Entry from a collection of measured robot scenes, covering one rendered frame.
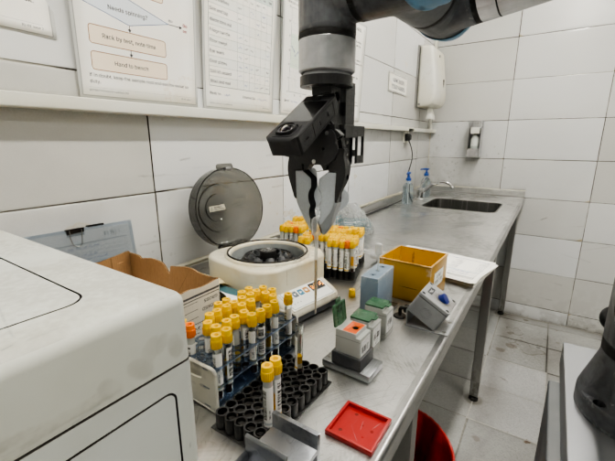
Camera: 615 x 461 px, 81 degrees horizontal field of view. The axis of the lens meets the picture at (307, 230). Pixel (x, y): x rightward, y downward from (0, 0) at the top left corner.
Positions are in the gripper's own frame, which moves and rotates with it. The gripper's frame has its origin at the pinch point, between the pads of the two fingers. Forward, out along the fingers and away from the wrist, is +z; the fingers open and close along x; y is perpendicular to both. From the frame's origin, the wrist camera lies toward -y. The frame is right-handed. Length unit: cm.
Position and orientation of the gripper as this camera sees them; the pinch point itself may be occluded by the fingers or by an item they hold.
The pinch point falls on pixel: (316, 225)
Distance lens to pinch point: 51.7
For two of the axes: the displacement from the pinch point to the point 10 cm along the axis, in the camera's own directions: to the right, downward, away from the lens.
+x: -8.3, -1.4, 5.4
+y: 5.6, -2.0, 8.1
